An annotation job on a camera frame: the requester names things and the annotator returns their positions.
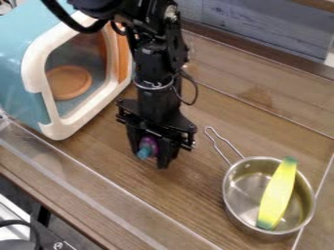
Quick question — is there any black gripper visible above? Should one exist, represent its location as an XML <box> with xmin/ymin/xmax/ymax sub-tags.
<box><xmin>117</xmin><ymin>79</ymin><xmax>197</xmax><ymax>169</ymax></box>

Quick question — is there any purple toy eggplant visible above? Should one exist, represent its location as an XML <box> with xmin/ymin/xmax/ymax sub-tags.
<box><xmin>138</xmin><ymin>136</ymin><xmax>158</xmax><ymax>160</ymax></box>

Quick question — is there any silver pot with wire handle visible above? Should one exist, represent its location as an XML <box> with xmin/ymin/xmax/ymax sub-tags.
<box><xmin>204</xmin><ymin>126</ymin><xmax>316</xmax><ymax>242</ymax></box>

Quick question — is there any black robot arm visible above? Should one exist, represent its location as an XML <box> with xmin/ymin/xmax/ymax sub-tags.
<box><xmin>42</xmin><ymin>0</ymin><xmax>197</xmax><ymax>169</ymax></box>

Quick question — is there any orange microwave turntable plate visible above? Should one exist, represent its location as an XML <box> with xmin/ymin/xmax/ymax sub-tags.
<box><xmin>47</xmin><ymin>65</ymin><xmax>93</xmax><ymax>101</ymax></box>

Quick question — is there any blue toy microwave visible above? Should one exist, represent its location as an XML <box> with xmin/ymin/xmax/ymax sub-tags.
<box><xmin>0</xmin><ymin>0</ymin><xmax>134</xmax><ymax>141</ymax></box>

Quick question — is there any yellow toy corn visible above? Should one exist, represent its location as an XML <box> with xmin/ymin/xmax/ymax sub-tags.
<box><xmin>256</xmin><ymin>156</ymin><xmax>298</xmax><ymax>230</ymax></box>

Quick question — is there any black cable bottom left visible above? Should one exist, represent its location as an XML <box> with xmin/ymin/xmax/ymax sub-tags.
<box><xmin>0</xmin><ymin>219</ymin><xmax>43</xmax><ymax>250</ymax></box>

